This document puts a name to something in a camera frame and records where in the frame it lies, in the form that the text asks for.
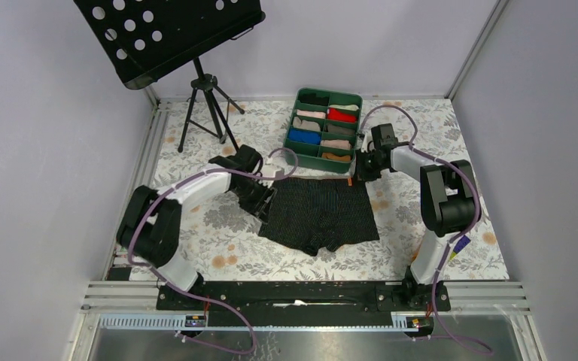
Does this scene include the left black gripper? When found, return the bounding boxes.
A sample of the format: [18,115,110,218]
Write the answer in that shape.
[232,177,276,223]

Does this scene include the black striped underwear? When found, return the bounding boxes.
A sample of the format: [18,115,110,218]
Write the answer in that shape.
[257,177,379,256]

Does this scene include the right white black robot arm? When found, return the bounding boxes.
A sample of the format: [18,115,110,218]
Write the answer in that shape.
[354,124,481,310]

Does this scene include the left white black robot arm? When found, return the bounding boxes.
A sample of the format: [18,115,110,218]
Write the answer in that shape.
[117,145,285,309]

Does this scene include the floral patterned table mat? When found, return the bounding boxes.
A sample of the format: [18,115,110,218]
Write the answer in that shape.
[128,99,510,283]

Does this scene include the light pink rolled cloth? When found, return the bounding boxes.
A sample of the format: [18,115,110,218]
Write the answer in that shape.
[320,139,352,150]

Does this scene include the orange rolled cloth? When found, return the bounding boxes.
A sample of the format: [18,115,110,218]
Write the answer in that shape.
[321,152,351,162]

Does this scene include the grey rolled cloth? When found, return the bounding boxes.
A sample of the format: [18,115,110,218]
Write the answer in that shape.
[326,124,356,137]

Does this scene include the green divided organizer tray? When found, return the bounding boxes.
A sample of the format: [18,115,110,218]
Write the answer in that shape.
[283,87,363,174]

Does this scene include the white rolled cloth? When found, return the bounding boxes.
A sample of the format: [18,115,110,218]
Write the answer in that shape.
[330,104,360,112]

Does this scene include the red rolled cloth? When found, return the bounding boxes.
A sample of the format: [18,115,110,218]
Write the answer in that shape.
[327,108,357,123]

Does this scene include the beige rolled cloth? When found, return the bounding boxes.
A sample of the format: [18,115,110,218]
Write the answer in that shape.
[292,117,321,132]

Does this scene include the black rolled cloth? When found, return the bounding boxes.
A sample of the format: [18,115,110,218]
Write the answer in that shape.
[298,93,330,107]

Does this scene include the purple toy brick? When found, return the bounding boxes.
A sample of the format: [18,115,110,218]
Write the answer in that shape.
[452,235,471,255]

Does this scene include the black perforated music stand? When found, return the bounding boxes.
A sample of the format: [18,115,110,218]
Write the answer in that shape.
[75,0,266,143]

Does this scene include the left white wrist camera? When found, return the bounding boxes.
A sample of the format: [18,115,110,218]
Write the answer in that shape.
[260,158,285,184]

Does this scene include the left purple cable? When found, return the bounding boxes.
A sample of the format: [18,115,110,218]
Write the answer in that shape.
[126,147,300,355]

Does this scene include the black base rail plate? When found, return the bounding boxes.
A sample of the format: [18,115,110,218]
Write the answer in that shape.
[156,281,451,327]

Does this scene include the aluminium frame rails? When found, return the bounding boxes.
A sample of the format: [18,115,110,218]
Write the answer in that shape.
[77,1,531,341]

